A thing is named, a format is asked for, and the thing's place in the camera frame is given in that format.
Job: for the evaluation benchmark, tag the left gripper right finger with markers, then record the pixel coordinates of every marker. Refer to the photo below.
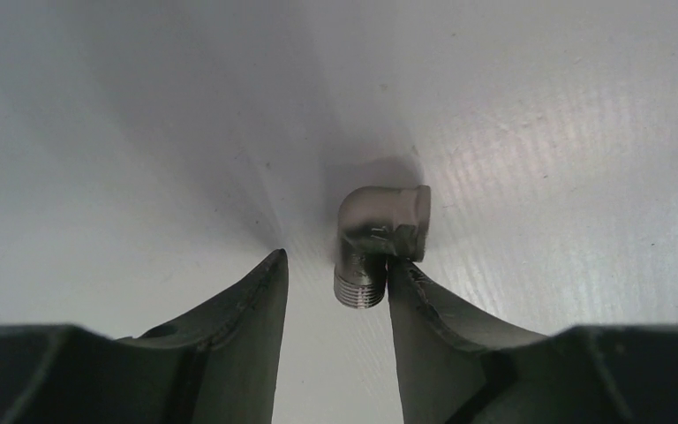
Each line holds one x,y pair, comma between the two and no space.
456,363

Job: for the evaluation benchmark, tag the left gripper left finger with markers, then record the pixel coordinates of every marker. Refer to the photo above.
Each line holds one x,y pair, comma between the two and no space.
216,363

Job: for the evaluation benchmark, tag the steel elbow pipe fitting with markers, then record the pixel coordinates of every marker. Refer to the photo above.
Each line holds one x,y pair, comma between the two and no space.
375,223

